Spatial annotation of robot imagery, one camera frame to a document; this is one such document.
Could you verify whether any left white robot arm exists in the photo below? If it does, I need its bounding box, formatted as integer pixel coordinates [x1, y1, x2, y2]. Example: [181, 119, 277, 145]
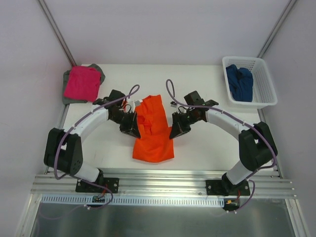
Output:
[43, 90, 141, 192]

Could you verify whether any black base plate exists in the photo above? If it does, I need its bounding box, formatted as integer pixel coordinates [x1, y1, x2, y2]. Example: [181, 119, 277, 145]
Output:
[205, 179, 250, 197]
[75, 176, 119, 194]

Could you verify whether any pink folded t shirt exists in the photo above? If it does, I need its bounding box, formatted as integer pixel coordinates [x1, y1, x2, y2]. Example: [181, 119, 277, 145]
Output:
[63, 66, 101, 102]

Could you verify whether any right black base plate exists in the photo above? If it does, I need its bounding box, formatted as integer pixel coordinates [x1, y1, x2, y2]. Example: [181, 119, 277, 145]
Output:
[205, 179, 250, 197]

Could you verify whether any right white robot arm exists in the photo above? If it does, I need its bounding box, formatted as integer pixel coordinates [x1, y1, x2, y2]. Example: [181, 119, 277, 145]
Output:
[169, 91, 277, 196]

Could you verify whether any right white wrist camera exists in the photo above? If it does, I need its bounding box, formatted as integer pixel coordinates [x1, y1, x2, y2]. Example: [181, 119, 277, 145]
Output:
[170, 101, 178, 108]

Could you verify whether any aluminium mounting rail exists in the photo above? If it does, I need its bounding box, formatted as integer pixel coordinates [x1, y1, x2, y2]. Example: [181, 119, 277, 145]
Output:
[31, 168, 298, 199]

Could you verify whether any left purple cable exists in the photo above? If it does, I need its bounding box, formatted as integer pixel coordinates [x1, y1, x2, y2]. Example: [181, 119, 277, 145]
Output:
[53, 84, 141, 191]

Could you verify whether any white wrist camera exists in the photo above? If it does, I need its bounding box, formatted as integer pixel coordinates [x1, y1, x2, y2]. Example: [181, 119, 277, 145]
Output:
[170, 101, 178, 108]
[133, 99, 143, 107]

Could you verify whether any orange t shirt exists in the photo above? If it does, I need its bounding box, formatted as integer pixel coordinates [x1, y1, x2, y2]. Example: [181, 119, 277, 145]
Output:
[132, 95, 174, 163]

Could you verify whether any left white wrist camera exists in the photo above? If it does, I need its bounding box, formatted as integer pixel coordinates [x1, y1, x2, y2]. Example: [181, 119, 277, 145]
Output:
[133, 99, 143, 107]

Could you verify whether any blue t shirt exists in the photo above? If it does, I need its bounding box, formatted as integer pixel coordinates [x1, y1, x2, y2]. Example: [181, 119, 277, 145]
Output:
[226, 64, 254, 102]

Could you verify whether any grey folded t shirt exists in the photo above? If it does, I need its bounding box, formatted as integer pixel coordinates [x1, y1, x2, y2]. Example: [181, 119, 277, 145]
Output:
[62, 64, 106, 105]

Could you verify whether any white plastic basket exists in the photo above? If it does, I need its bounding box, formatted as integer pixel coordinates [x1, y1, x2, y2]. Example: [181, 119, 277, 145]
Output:
[222, 56, 277, 109]

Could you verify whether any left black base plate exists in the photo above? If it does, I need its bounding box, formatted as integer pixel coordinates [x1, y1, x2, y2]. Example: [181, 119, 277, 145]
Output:
[75, 176, 119, 194]

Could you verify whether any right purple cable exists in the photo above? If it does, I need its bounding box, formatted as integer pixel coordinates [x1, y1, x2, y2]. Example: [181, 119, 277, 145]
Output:
[165, 79, 278, 198]

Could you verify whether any purple cable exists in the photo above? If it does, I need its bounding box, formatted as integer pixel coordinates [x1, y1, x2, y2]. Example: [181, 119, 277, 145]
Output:
[53, 84, 141, 191]
[165, 79, 278, 198]

